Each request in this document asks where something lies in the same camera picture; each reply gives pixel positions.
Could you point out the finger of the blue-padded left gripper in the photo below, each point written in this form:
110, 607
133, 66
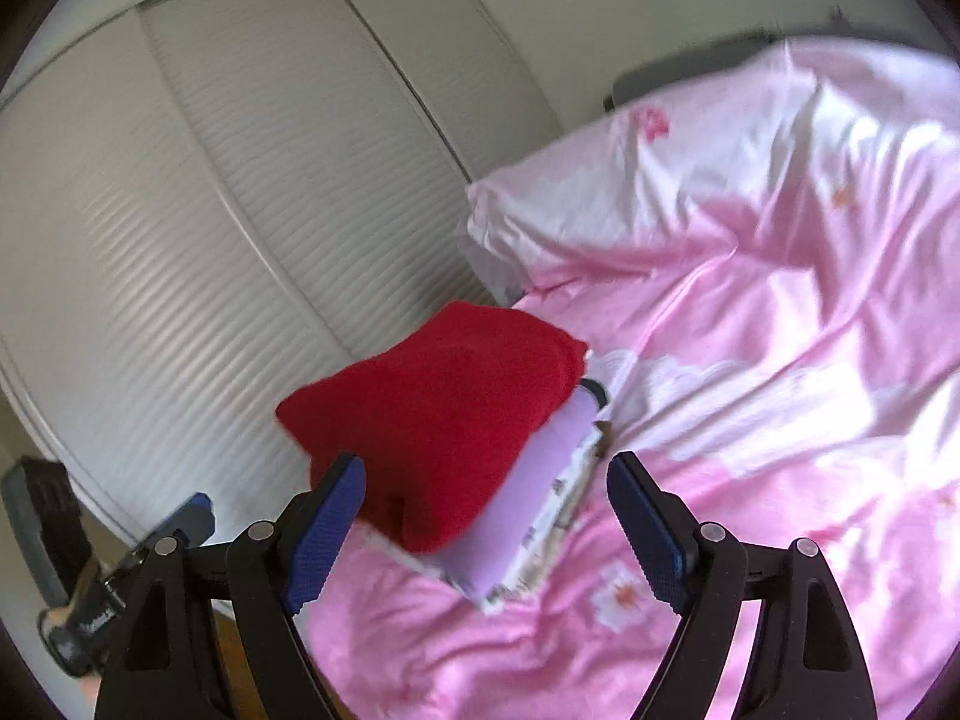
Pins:
192, 523

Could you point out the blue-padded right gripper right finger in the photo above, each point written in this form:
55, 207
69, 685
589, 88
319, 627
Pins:
806, 661

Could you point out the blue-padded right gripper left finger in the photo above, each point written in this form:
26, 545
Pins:
163, 656

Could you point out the red Mickey Mouse sweater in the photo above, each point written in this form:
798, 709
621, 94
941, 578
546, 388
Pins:
440, 418

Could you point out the person's left hand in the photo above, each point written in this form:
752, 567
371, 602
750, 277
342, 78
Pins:
90, 685

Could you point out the folded purple garment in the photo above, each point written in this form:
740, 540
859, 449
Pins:
480, 560

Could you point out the pink floral duvet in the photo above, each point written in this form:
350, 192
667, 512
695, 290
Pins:
789, 368

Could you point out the folded white patterned garment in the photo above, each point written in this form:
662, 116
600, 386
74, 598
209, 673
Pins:
532, 566

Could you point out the white louvered wardrobe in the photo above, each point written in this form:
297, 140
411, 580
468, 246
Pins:
208, 203

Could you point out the pink pillow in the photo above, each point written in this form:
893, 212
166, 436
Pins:
633, 181

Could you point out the dark headboard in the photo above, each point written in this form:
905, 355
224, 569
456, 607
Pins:
685, 65

